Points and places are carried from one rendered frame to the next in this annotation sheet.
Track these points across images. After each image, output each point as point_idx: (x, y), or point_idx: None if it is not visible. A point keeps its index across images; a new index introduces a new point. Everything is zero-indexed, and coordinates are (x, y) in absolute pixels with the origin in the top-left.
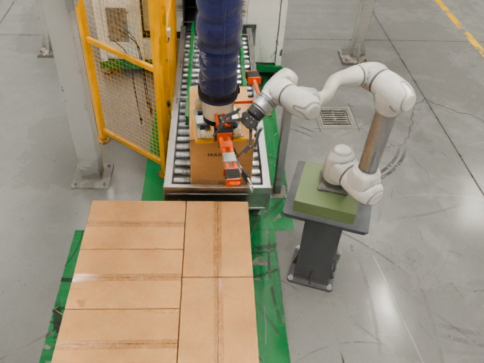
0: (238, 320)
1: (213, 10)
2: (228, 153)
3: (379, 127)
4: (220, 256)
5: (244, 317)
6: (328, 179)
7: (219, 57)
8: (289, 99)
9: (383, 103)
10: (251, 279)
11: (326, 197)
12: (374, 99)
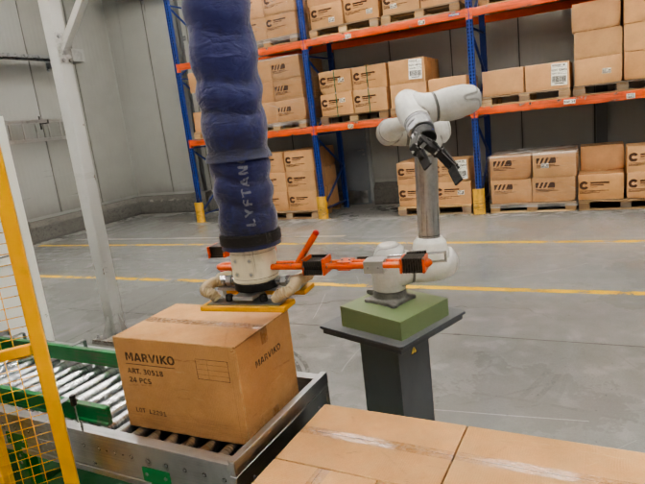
0: (543, 452)
1: (250, 91)
2: (368, 258)
3: (434, 171)
4: (415, 446)
5: (540, 447)
6: (396, 287)
7: (265, 163)
8: (454, 95)
9: None
10: (470, 427)
11: (410, 306)
12: None
